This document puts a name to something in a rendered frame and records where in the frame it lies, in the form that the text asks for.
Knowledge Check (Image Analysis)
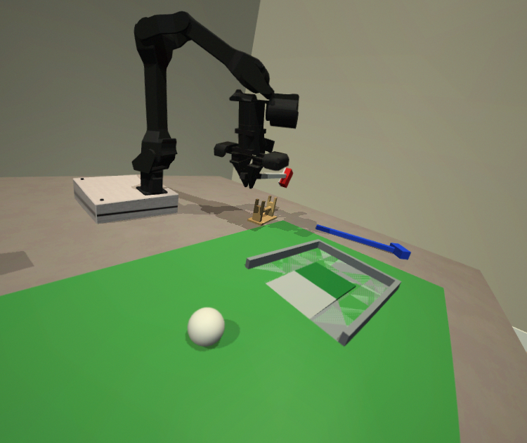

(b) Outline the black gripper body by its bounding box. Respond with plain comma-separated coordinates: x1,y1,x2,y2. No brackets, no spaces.
214,124,289,171

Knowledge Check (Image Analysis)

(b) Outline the green putting mat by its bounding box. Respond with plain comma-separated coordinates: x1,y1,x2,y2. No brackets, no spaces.
0,221,460,443

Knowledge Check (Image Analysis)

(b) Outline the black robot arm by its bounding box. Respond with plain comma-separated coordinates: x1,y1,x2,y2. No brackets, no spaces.
132,11,299,195

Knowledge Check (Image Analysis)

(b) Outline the red putter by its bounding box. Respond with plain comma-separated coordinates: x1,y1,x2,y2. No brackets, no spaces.
240,168,293,188

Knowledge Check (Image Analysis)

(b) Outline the white ball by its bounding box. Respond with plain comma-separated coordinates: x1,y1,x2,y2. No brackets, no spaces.
188,307,225,346

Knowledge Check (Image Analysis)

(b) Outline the blue putter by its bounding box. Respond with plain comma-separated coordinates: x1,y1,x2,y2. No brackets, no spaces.
316,224,411,260

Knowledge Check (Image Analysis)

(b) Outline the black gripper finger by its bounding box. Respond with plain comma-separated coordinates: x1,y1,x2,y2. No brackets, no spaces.
229,158,252,187
247,164,264,188

